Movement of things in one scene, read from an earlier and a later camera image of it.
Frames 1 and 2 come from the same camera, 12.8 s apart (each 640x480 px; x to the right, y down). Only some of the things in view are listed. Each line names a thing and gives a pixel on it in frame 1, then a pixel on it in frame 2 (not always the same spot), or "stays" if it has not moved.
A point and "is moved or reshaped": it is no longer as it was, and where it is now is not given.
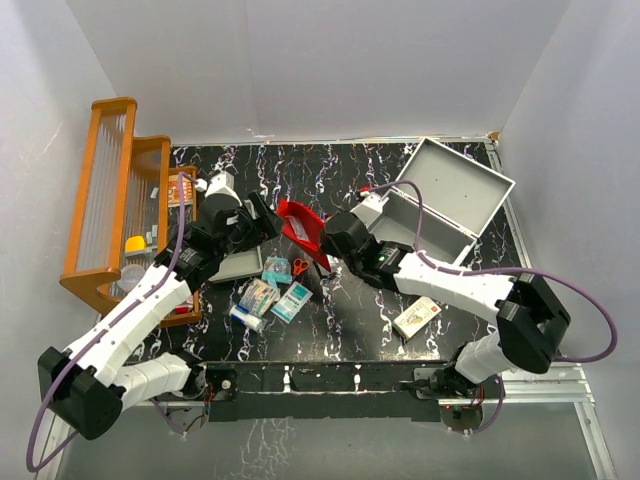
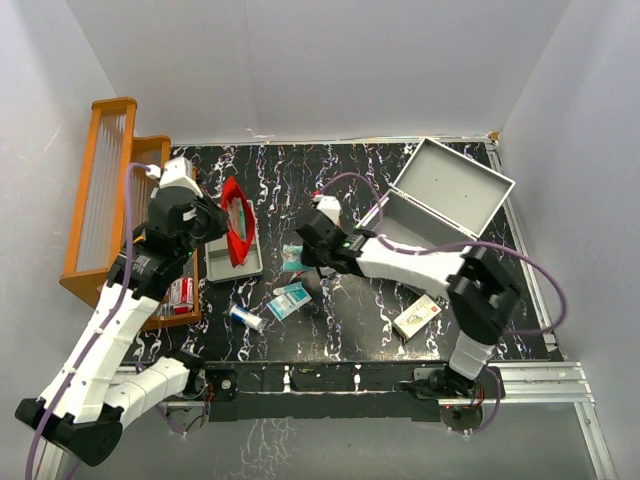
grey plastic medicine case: x=458 y=199 stays
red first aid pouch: x=303 y=227 is moved or reshaped
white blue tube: x=243 y=315 stays
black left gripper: x=264 y=227 -> x=218 y=217
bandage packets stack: x=257 y=297 is moved or reshaped
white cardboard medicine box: x=416 y=317 stays
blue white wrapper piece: x=277 y=270 -> x=292 y=258
